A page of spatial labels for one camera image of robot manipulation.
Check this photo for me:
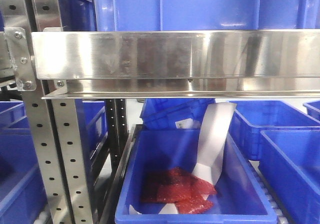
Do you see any large blue bin upper shelf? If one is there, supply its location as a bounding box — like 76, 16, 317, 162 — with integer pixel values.
68, 0, 320, 31

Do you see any blue bin rear centre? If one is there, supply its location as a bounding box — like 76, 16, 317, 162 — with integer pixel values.
140, 98, 216, 130

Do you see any white paper sheet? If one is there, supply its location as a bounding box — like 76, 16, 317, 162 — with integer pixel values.
128, 103, 236, 215

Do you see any blue bin with red bags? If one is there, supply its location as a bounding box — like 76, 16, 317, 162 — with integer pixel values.
115, 129, 277, 224

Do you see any blue bin right rear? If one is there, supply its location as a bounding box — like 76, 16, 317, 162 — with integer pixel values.
229, 100, 320, 161

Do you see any blue bin right front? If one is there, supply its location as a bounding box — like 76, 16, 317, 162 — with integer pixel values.
259, 130, 320, 224

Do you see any blue bin far right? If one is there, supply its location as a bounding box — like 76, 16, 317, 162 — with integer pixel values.
303, 100, 320, 120

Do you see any blue bin lower left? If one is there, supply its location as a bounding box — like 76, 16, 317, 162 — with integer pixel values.
0, 97, 107, 224

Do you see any black perforated post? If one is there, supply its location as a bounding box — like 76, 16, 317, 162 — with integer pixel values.
104, 98, 128, 171

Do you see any stainless steel shelf rail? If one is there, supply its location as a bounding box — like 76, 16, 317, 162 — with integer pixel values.
32, 29, 320, 99

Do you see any perforated steel shelf post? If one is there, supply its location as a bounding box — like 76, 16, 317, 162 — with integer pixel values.
0, 0, 98, 224

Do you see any steel corner bracket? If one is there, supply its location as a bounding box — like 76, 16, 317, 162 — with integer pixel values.
4, 27, 37, 92

